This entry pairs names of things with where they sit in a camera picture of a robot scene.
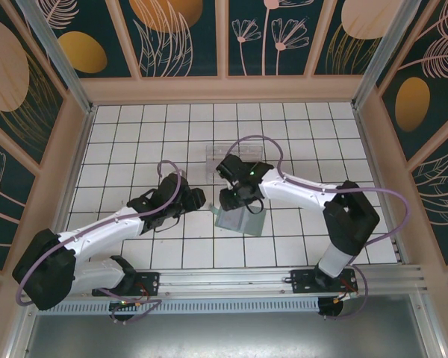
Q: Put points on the white floral credit card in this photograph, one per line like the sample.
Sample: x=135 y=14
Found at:
x=229 y=220

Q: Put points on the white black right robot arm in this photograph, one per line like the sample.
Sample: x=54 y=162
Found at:
x=298 y=188

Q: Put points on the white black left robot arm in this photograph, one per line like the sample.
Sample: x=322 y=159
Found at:
x=104 y=231

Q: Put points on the clear acrylic card stand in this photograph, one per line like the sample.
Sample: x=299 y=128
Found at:
x=213 y=154

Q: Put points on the grey metal sheet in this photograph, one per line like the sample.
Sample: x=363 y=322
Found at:
x=224 y=335

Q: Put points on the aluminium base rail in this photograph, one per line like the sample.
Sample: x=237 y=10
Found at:
x=224 y=283

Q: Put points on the aluminium corner post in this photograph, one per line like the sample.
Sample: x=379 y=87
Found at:
x=61 y=56
x=382 y=56

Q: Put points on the aluminium frame rail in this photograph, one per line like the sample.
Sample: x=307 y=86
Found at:
x=22 y=332
x=429 y=332

